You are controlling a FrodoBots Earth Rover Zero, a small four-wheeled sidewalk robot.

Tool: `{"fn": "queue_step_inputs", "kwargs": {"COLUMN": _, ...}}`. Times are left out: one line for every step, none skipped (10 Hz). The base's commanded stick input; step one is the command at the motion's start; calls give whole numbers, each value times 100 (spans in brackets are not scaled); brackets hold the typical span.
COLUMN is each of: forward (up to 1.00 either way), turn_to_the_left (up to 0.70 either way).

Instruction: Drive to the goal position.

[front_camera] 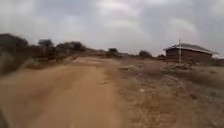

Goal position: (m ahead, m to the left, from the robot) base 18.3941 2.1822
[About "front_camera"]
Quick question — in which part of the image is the pale pole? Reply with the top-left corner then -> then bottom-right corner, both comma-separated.
178,37 -> 183,66

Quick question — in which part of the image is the brick building with metal roof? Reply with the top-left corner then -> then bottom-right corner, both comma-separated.
162,42 -> 220,64

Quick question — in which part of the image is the row of distant trees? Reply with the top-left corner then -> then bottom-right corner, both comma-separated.
105,47 -> 166,60

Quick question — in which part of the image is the row of bushes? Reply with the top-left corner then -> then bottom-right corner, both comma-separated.
0,32 -> 88,75

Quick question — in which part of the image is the red-brown dirt road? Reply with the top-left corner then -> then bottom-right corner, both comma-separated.
0,55 -> 125,128

